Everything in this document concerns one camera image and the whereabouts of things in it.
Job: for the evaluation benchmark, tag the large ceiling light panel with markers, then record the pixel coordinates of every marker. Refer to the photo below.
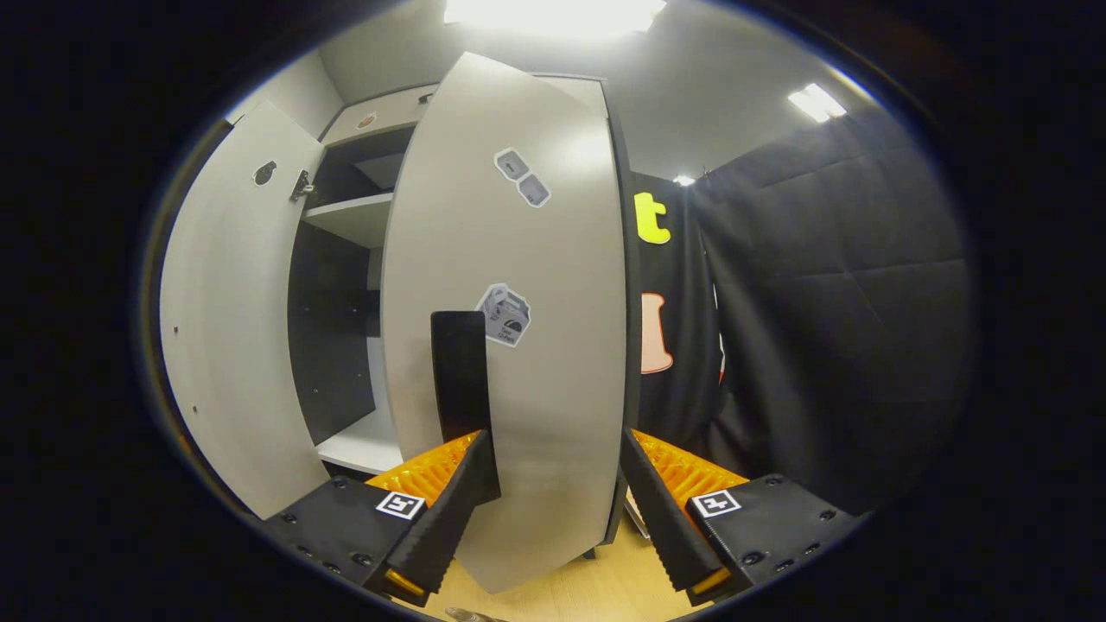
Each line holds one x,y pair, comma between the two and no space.
553,13

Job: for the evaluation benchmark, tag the grey cabinet door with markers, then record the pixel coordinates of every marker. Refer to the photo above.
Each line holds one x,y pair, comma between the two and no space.
233,328
553,389

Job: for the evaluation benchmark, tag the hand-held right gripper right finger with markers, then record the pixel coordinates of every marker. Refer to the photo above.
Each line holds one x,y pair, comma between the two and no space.
665,510

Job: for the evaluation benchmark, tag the black backdrop cloth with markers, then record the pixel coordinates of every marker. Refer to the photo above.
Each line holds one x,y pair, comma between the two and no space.
683,302

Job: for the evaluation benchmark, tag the grey cabinet top panel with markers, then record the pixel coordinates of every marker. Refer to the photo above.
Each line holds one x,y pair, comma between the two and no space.
389,112

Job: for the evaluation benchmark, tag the metal door hinge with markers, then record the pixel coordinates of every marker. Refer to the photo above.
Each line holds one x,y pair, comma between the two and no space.
301,185

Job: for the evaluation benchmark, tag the black quilted curtain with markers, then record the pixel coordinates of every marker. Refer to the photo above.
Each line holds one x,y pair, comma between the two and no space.
838,302

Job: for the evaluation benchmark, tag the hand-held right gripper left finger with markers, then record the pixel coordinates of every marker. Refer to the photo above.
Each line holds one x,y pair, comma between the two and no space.
445,518

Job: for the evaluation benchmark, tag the white cabinet shelf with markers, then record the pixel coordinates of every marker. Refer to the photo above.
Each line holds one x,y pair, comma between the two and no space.
363,445
354,218

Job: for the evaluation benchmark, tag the small ceiling light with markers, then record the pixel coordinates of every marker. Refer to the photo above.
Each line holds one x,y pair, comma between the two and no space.
816,102

